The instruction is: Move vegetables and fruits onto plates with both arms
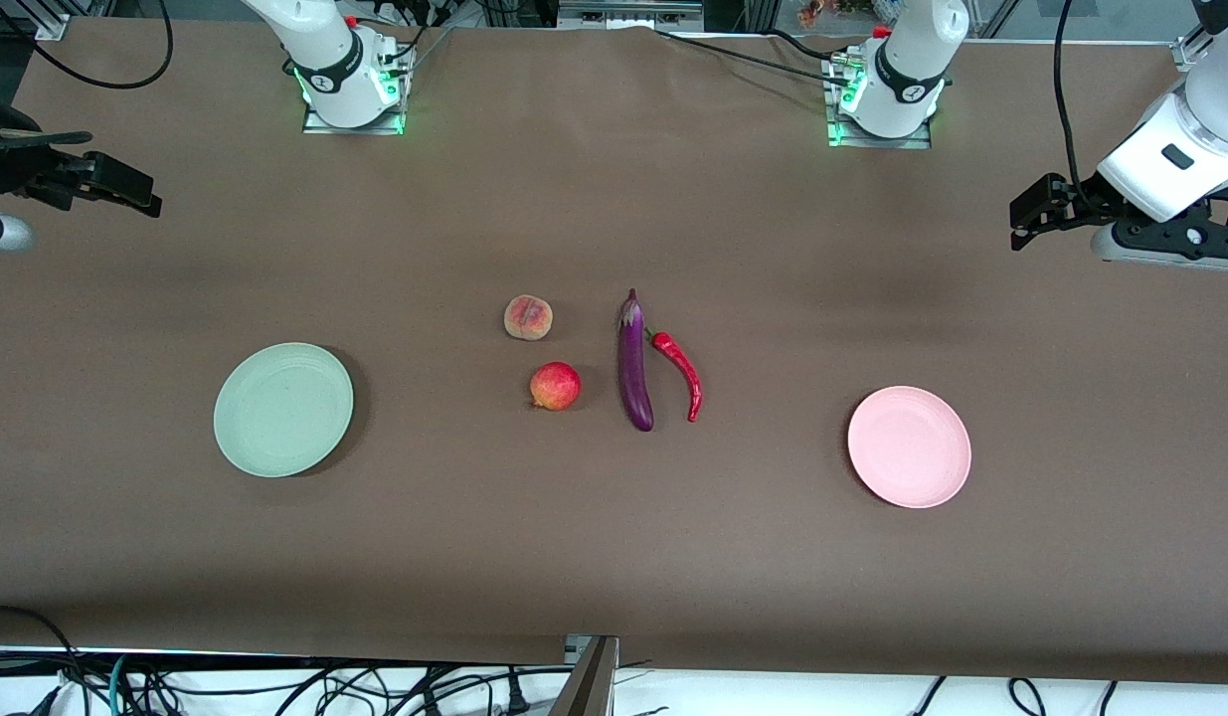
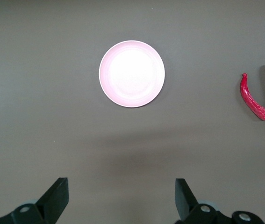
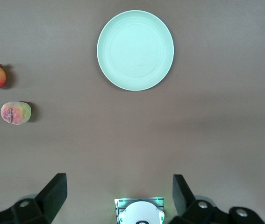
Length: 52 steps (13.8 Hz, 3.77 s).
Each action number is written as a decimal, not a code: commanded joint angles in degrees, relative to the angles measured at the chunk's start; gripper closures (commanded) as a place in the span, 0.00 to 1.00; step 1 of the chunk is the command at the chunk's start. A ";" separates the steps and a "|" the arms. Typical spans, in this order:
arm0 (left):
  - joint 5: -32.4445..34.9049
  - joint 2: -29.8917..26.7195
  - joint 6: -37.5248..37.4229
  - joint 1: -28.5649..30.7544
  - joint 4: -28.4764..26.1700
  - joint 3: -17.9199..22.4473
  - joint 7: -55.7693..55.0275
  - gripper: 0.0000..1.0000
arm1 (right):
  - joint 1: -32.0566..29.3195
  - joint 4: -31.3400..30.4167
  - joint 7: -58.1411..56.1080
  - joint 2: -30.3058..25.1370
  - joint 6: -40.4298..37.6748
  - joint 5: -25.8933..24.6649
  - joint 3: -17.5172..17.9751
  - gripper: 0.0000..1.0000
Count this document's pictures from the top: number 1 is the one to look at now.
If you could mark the red chili pepper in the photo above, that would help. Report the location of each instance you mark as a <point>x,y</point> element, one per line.
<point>683,373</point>

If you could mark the aluminium frame bar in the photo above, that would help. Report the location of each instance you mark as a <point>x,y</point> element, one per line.
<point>623,15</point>

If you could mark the long purple eggplant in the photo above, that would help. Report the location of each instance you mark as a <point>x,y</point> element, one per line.
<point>634,368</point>

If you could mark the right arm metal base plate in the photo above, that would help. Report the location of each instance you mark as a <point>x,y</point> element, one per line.
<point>315,124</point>

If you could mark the aluminium corner profile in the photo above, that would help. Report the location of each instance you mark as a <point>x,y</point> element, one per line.
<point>52,28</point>
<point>1192,50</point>

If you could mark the peach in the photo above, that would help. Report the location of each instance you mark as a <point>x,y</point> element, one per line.
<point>528,317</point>

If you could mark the pink round plate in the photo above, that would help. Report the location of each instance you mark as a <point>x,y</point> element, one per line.
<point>909,447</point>

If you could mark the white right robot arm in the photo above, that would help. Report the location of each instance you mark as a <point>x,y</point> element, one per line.
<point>330,40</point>

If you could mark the red pomegranate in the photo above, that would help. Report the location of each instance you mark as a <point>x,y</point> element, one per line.
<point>555,386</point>

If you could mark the black left camera bracket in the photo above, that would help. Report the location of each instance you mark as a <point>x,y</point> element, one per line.
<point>1160,231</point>

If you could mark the black right camera bracket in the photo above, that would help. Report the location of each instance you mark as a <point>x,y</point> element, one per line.
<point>17,164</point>

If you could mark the brown table cover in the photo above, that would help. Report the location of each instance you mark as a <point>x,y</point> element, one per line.
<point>614,547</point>

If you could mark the black camera bracket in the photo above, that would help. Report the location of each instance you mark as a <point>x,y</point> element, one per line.
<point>1160,231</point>
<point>17,164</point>

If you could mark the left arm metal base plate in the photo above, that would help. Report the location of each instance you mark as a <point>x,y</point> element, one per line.
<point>852,140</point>

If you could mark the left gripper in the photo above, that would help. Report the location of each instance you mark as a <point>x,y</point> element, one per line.
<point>1085,198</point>

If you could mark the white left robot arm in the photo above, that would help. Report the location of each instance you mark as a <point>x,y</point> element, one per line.
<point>912,60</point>

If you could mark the green round plate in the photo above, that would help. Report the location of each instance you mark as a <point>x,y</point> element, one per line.
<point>283,410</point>

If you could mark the aluminium frame post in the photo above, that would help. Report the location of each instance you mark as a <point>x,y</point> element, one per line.
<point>589,686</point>

